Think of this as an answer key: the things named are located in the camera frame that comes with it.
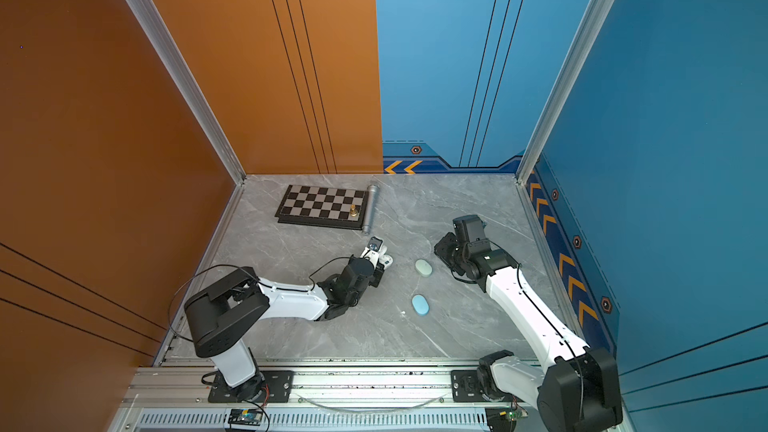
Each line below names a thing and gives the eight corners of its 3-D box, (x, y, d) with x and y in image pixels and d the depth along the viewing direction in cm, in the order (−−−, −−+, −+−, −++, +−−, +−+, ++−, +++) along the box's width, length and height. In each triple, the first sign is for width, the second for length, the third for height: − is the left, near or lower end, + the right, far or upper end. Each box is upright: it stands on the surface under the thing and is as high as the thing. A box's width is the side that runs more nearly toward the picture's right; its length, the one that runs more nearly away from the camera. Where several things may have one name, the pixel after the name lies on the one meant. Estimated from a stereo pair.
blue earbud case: (411, 315, 87) (412, 312, 85) (411, 297, 90) (411, 294, 89) (430, 315, 87) (430, 312, 85) (428, 297, 90) (429, 294, 89)
